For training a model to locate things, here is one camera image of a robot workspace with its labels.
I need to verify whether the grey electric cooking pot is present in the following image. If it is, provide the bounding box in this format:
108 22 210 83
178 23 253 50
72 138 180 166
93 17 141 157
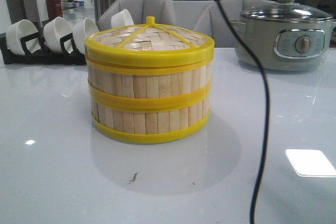
227 16 336 72

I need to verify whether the grey chair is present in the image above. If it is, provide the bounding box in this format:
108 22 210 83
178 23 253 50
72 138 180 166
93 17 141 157
97 0 176 30
193 0 272 48

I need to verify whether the white bowl right end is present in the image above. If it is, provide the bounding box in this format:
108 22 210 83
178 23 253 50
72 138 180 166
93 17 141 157
110 9 134 28

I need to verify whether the black bowl rack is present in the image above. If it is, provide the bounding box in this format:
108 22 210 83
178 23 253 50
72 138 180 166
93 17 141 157
1 32 86 65

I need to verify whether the bamboo steamer tier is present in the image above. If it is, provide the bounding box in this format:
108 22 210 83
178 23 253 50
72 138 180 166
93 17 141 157
88 61 212 107
91 97 210 144

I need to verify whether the grey chair left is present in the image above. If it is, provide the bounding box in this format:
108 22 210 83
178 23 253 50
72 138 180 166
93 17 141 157
97 0 176 30

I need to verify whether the white bowl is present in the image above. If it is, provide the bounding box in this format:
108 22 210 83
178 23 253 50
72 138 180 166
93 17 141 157
72 18 99 55
44 17 72 53
6 19 38 56

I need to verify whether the grey chair right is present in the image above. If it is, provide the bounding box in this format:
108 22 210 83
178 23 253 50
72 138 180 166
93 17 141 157
193 0 272 48

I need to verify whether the black cable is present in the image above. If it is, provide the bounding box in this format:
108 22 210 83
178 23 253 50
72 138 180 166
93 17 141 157
209 0 271 224

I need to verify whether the white bowl far left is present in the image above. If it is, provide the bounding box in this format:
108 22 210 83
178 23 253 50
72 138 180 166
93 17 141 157
6 19 38 56

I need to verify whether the glass pot lid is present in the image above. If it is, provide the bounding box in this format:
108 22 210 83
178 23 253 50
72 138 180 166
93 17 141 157
241 0 333 22

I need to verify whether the red bin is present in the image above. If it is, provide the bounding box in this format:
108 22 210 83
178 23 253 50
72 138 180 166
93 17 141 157
46 0 63 21

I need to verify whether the yellow bamboo steamer lid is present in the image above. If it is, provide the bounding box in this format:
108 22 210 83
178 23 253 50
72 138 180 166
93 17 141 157
85 16 215 69

